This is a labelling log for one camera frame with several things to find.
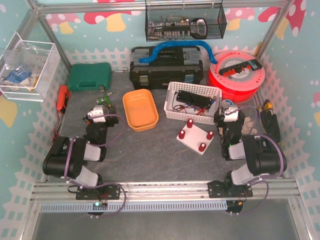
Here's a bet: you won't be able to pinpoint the white peg board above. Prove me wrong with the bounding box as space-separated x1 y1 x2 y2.
176 123 215 155

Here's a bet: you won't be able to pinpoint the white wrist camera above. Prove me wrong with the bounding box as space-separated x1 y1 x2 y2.
87 105 110 123
223 107 239 122

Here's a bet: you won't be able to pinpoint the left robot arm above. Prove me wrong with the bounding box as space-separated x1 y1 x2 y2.
42 104 121 206

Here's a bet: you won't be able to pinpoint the red small spring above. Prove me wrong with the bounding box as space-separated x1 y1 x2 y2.
178 129 186 140

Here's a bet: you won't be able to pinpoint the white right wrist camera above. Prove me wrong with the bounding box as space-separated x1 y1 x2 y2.
223 107 239 122

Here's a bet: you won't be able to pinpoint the beige work glove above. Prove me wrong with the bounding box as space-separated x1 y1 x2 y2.
241 116 258 135

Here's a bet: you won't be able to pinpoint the orange multimeter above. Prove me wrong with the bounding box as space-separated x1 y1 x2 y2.
56 85 71 114

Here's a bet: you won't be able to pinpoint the black terminal strip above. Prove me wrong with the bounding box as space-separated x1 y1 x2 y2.
218 59 263 77

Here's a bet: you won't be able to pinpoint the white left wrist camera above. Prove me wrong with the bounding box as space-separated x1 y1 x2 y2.
87 105 110 123

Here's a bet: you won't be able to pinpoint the black wire mesh basket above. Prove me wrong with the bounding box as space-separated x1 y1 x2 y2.
145 3 227 42

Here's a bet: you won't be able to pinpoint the clear acrylic box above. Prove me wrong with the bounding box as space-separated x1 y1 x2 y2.
0 32 61 102

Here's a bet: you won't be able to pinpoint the white perforated basket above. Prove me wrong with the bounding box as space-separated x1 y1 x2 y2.
164 81 222 125

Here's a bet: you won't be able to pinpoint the grey slotted cable duct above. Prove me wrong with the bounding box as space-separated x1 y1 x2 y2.
40 200 228 213

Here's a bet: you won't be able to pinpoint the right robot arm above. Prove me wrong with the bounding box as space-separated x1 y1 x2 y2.
207 110 287 199

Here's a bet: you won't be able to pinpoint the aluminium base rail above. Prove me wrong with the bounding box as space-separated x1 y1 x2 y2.
30 178 301 203

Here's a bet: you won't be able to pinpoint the black perforated metal plate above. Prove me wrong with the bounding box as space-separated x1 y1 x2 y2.
176 90 213 109

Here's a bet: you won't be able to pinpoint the black rubber glove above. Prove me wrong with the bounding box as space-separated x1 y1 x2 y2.
260 110 281 143

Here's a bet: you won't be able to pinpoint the orange plastic tray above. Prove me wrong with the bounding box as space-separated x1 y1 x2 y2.
122 89 159 132

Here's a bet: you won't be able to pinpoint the blue corrugated hose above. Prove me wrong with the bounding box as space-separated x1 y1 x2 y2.
138 40 218 65

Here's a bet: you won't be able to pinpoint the blue white gloves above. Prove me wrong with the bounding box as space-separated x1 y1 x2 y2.
4 65 32 85

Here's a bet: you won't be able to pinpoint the black toolbox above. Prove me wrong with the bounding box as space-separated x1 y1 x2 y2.
129 46 204 90

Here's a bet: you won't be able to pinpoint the solder wire spool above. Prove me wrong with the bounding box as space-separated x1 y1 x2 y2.
221 99 234 109

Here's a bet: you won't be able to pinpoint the yellow black tool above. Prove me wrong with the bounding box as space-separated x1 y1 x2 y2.
258 99 273 112

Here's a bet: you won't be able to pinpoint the green tool case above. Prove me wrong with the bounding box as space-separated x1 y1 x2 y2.
67 62 112 92

